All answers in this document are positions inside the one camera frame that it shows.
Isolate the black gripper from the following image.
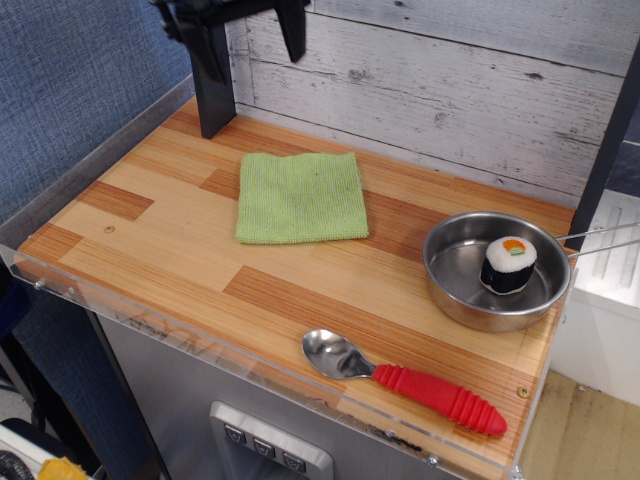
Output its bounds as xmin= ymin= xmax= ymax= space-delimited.
xmin=150 ymin=0 xmax=310 ymax=84

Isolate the green microfiber cloth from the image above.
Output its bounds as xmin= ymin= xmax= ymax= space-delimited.
xmin=236 ymin=153 xmax=369 ymax=245

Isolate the plush sushi roll toy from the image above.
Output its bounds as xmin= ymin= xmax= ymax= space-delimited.
xmin=480 ymin=236 xmax=537 ymax=295

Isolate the clear acrylic front guard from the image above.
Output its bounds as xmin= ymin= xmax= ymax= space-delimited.
xmin=1 ymin=248 xmax=518 ymax=479

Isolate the silver button control panel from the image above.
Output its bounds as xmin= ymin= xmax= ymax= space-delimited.
xmin=209 ymin=401 xmax=334 ymax=479

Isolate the white ridged block right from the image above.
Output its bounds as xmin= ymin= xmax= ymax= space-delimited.
xmin=575 ymin=189 xmax=639 ymax=307

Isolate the yellow object bottom left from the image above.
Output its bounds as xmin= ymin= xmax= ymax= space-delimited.
xmin=36 ymin=457 xmax=89 ymax=480

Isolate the dark grey left post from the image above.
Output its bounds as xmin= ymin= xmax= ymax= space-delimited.
xmin=189 ymin=24 xmax=236 ymax=139

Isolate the dark grey post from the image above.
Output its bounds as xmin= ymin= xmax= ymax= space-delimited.
xmin=564 ymin=44 xmax=639 ymax=251
xmin=189 ymin=24 xmax=236 ymax=139

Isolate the steel pan with wire handle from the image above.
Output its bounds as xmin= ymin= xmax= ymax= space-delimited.
xmin=422 ymin=210 xmax=640 ymax=334

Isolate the spoon with red handle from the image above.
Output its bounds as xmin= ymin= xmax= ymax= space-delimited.
xmin=302 ymin=329 xmax=508 ymax=435

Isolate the dark grey right post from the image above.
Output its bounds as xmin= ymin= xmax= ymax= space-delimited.
xmin=564 ymin=44 xmax=639 ymax=251

